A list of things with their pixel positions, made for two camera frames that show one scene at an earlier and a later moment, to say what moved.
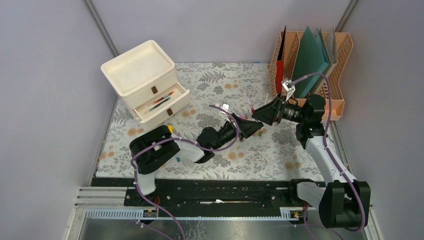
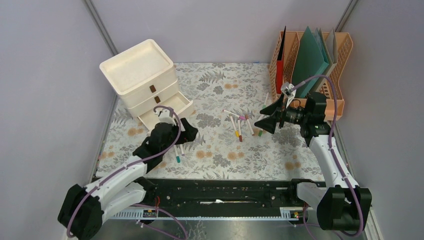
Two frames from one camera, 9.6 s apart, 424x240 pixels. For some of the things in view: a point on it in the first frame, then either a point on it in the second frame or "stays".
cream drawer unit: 145,79 stays
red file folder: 279,76 stays
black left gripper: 247,128 to 189,134
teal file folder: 312,58 stays
